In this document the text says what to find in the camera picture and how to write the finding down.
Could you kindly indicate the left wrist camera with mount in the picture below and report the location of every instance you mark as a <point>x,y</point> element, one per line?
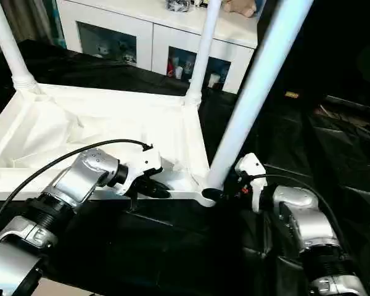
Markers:
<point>142,163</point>

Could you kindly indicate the dark cluttered bundle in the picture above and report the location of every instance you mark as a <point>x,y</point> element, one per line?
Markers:
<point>177,4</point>

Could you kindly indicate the white plastic table top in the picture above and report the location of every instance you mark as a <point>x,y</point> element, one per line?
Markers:
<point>95,123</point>

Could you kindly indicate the white ceramic figurine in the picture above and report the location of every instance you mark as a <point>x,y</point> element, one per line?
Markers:
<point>198,2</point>

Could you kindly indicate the black shiny mat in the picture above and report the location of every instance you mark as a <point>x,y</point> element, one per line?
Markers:
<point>172,246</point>

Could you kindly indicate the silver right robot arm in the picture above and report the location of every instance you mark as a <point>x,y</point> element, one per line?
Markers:
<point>308,216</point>

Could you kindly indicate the beige curtain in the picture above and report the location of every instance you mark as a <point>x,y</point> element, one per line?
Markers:
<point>27,18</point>

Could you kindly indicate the small white cup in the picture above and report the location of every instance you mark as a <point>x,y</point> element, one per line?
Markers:
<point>179,72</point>
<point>214,80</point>

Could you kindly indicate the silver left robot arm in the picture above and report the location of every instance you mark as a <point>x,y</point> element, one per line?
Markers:
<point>80,175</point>

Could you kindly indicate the white plastic table leg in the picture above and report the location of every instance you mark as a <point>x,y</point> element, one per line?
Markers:
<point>203,49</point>
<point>265,77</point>
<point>9,46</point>

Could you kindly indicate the white printed mug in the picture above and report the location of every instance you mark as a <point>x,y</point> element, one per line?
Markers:
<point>188,68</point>

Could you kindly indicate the small beige label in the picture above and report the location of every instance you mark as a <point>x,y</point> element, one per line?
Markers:
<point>291,94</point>

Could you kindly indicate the beige teddy bear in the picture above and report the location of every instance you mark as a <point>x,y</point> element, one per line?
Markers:
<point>239,6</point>

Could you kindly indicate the long black bar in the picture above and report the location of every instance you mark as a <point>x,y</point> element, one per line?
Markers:
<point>354,103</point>

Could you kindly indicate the white sideboard cabinet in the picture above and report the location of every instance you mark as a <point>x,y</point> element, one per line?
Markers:
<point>117,21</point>

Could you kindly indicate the red bottle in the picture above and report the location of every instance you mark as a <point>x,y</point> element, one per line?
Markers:
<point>171,68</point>

